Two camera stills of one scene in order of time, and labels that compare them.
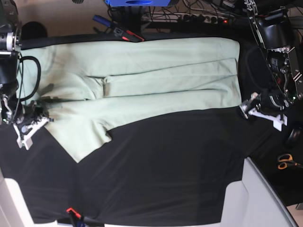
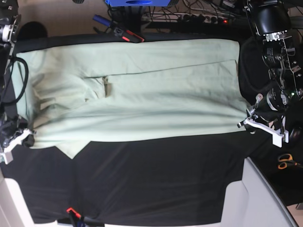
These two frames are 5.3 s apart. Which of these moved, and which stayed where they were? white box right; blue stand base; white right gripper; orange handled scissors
Moved: white right gripper
Stayed: white box right; blue stand base; orange handled scissors
